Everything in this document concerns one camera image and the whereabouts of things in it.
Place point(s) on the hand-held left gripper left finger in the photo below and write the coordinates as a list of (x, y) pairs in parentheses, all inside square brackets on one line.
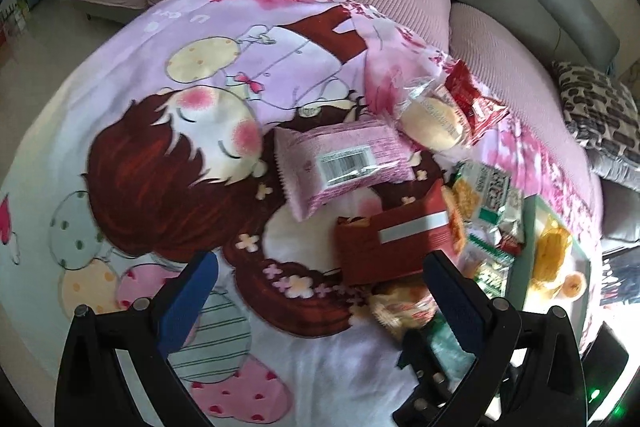
[(187, 302)]

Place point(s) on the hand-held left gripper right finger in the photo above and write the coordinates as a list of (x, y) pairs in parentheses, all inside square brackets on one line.
[(457, 302)]

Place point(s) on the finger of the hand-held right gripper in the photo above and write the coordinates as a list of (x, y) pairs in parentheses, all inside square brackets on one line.
[(417, 354), (435, 412)]

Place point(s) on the bread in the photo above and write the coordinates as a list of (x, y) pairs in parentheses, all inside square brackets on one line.
[(435, 122)]

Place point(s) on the green striped snack packet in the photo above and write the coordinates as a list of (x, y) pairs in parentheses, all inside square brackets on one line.
[(492, 277)]

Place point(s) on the yellow bread packet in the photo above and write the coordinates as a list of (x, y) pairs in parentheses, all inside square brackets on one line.
[(400, 307)]

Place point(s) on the small red snack packet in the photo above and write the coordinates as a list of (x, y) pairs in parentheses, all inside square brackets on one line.
[(512, 244)]

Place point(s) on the red-brown packet with white stripe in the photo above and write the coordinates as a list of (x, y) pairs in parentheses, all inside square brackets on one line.
[(390, 252)]

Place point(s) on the small round yellow pastry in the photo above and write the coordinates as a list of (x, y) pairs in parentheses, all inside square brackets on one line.
[(574, 284)]

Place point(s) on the yellow snack packet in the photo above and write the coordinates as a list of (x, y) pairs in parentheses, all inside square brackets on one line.
[(550, 252)]

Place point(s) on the green white cracker packet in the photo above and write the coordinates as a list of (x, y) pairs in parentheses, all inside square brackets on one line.
[(492, 189)]

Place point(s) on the pink snack packet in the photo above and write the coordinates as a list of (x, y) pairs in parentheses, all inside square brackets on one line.
[(345, 147)]

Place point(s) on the shiny red snack packet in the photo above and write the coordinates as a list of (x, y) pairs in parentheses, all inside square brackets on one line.
[(470, 97)]

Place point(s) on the patterned brown cushion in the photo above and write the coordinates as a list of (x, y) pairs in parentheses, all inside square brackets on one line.
[(595, 107)]

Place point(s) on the printed cartoon blanket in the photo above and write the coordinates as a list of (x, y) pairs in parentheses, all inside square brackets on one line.
[(150, 57)]

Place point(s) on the colourful printed box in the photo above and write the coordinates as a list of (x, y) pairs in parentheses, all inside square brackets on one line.
[(12, 14)]

